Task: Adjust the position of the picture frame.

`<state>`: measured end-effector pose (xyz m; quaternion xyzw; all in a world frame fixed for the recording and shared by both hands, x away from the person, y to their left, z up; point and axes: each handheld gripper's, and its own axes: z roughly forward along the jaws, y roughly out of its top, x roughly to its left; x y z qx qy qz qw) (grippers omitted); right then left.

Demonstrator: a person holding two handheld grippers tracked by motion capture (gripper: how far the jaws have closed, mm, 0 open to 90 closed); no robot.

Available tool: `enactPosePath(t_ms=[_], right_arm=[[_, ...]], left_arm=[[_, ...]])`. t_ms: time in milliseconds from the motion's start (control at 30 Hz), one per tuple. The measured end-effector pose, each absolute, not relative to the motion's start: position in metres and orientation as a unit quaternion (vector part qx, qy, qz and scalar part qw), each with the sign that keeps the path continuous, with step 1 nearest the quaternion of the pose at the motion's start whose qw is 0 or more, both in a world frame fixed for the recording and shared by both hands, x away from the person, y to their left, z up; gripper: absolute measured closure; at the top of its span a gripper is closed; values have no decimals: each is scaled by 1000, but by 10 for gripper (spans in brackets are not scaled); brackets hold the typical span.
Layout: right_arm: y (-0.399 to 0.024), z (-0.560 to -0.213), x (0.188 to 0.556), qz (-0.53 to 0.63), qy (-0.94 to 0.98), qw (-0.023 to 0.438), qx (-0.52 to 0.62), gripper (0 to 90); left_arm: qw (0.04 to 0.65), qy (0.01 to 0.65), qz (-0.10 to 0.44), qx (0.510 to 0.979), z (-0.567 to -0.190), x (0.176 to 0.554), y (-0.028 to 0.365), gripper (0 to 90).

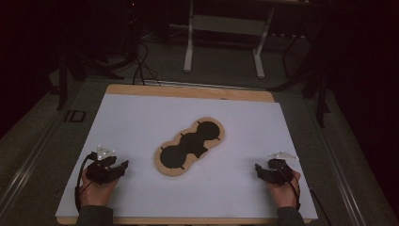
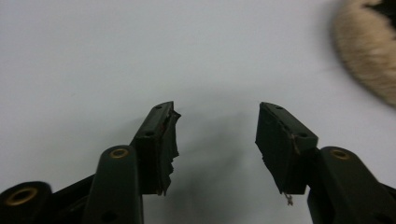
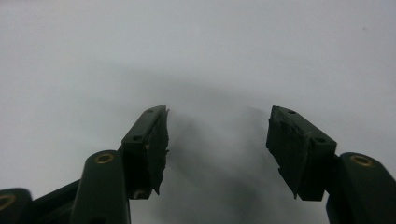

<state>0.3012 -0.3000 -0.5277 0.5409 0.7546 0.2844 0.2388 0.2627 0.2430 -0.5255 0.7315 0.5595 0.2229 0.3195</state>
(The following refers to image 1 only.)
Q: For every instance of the metal floor rail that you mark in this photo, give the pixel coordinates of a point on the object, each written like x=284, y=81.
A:
x=28, y=169
x=345, y=188

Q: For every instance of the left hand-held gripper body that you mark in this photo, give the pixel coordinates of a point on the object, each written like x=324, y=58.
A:
x=99, y=174

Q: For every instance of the wooden triple round photo frame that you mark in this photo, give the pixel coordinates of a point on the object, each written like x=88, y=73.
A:
x=190, y=147

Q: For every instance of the white table mat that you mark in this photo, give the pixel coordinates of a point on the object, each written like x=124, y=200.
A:
x=219, y=194

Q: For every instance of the white metal desk frame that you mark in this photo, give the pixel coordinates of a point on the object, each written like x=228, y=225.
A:
x=189, y=47

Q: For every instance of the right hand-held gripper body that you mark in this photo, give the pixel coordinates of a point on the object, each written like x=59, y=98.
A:
x=279, y=172

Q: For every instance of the person's left hand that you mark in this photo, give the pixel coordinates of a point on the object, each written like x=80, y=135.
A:
x=97, y=193

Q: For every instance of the black stand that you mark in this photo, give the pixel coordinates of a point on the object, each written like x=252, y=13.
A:
x=62, y=81
x=321, y=94

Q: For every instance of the person's right hand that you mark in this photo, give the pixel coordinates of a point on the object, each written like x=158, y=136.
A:
x=284, y=194

